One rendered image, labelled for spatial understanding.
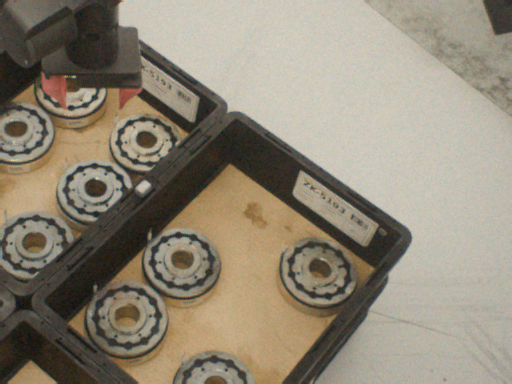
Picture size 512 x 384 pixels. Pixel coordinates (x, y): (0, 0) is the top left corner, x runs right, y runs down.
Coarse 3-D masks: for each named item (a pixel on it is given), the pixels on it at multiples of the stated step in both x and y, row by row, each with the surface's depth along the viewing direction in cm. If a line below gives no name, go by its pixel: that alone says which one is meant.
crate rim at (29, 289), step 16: (0, 48) 132; (144, 48) 135; (160, 64) 134; (192, 80) 133; (208, 96) 132; (224, 112) 130; (208, 128) 129; (192, 144) 127; (160, 160) 125; (144, 176) 123; (128, 192) 122; (112, 208) 120; (96, 224) 119; (0, 272) 114; (48, 272) 114; (16, 288) 113; (32, 288) 113
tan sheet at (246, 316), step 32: (224, 192) 135; (256, 192) 136; (192, 224) 132; (224, 224) 132; (256, 224) 133; (288, 224) 134; (224, 256) 130; (256, 256) 130; (352, 256) 132; (224, 288) 127; (256, 288) 128; (128, 320) 123; (192, 320) 124; (224, 320) 125; (256, 320) 125; (288, 320) 126; (320, 320) 126; (160, 352) 121; (192, 352) 122; (256, 352) 123; (288, 352) 123
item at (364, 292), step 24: (240, 120) 130; (288, 144) 129; (312, 168) 127; (120, 216) 120; (384, 216) 124; (96, 240) 117; (408, 240) 123; (72, 264) 115; (384, 264) 122; (48, 288) 113; (360, 288) 118; (48, 312) 111; (72, 336) 110; (336, 336) 115; (96, 360) 109; (312, 360) 112
